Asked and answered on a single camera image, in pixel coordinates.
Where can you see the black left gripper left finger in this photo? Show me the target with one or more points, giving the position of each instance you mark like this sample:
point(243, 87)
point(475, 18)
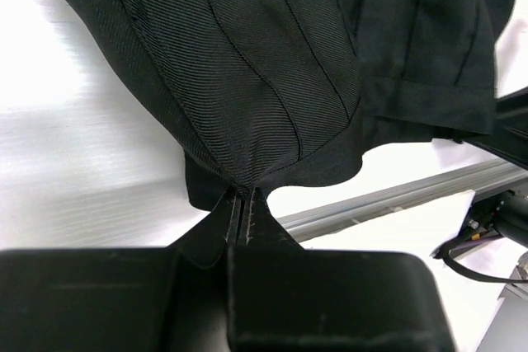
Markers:
point(168, 298)

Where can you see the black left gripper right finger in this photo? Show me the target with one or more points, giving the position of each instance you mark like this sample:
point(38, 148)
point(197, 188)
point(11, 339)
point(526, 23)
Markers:
point(282, 297)

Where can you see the black pleated skirt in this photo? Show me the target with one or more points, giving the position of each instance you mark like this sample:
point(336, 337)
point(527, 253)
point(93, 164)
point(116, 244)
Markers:
point(272, 93)

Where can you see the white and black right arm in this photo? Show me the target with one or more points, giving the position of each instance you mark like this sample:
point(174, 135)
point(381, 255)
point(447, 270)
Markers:
point(505, 207)

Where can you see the aluminium table edge rail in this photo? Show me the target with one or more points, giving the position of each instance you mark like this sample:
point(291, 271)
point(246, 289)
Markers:
point(485, 179)

